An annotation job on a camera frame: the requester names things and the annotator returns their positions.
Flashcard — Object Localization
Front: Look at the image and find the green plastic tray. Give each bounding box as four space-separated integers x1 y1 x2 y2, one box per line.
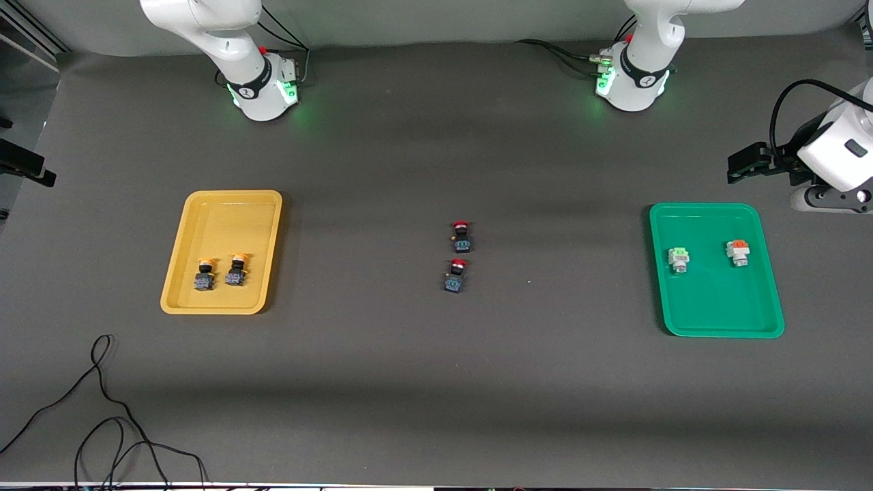
649 203 786 339

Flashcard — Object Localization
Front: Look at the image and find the yellow plastic tray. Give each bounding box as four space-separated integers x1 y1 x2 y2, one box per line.
160 190 283 315

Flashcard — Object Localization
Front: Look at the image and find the dark grey table mat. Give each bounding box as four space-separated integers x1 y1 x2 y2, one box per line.
0 24 873 486

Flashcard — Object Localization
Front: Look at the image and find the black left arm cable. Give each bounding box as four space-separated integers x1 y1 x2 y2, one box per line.
769 79 873 164

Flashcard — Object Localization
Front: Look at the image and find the grey metal frame rail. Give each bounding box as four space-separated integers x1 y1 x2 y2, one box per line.
0 10 70 72

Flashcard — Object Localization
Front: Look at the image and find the long black loose cable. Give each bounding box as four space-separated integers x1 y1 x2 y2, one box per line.
0 334 209 491

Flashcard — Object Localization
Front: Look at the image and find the looped black loose cable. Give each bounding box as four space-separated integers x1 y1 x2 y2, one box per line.
74 416 171 491

